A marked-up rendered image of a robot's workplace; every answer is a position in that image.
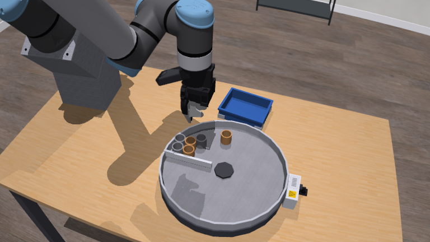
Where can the dark grey metal sleeve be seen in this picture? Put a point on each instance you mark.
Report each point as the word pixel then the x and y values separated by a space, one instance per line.
pixel 177 147
pixel 180 138
pixel 201 140

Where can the bronze bushing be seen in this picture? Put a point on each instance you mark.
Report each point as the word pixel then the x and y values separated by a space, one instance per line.
pixel 190 149
pixel 226 136
pixel 191 141

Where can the blue crate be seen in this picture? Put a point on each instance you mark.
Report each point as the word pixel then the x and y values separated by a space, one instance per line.
pixel 245 107

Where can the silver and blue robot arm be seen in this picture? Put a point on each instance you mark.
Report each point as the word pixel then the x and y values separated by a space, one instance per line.
pixel 127 49

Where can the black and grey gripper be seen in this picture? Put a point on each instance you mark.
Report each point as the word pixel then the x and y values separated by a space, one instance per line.
pixel 197 92

